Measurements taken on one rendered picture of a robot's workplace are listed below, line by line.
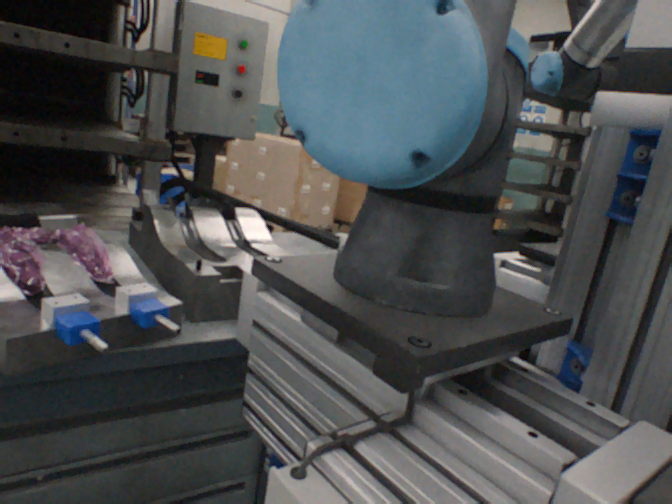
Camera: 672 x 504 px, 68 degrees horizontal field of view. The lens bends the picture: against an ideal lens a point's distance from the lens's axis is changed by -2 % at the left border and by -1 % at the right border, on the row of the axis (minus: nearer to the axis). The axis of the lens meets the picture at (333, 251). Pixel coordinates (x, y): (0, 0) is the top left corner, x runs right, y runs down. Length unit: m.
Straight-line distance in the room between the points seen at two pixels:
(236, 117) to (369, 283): 1.43
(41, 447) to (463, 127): 0.84
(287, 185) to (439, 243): 4.55
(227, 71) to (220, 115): 0.14
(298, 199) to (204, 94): 3.22
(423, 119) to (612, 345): 0.33
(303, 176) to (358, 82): 4.60
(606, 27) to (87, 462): 1.15
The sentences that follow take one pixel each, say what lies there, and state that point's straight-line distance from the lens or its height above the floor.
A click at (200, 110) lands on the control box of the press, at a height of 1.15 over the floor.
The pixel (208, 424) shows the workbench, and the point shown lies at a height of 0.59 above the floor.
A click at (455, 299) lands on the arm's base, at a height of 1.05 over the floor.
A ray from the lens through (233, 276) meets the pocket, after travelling 0.97.
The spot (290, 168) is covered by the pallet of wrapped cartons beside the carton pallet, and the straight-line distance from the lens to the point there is 4.91.
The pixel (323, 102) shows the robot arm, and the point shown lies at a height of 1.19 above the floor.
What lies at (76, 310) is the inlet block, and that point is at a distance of 0.78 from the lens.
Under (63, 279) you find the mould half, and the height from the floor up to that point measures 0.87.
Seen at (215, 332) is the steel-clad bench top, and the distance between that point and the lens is 0.90.
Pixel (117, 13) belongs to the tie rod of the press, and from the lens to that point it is 2.27.
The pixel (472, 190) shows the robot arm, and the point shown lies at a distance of 0.42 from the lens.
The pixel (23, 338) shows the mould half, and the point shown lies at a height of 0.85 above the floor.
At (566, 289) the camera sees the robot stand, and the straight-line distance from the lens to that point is 0.61.
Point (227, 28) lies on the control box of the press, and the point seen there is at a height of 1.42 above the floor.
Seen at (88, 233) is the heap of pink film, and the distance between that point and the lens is 0.99.
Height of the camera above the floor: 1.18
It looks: 14 degrees down
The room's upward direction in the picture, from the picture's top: 10 degrees clockwise
